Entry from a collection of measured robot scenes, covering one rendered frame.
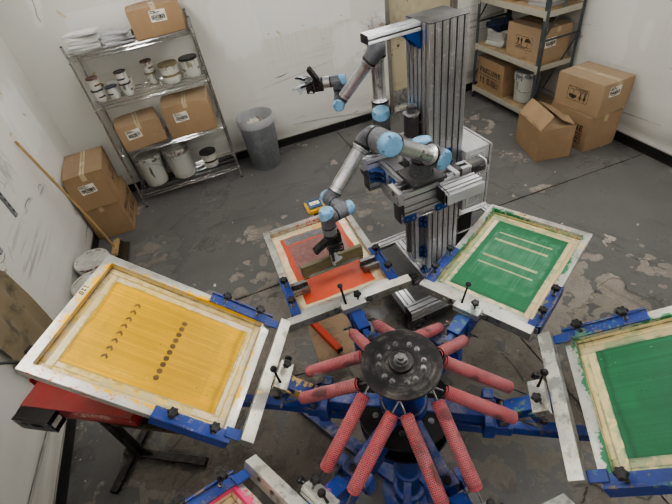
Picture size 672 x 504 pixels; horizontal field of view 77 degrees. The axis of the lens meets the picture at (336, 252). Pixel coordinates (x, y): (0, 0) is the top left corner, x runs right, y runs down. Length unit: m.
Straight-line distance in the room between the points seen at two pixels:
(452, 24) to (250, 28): 3.32
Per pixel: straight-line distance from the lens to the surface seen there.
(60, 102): 5.71
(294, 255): 2.62
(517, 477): 2.89
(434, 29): 2.53
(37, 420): 2.34
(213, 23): 5.43
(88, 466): 3.53
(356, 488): 1.63
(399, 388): 1.56
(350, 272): 2.43
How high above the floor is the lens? 2.66
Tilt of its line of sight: 42 degrees down
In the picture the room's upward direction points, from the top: 11 degrees counter-clockwise
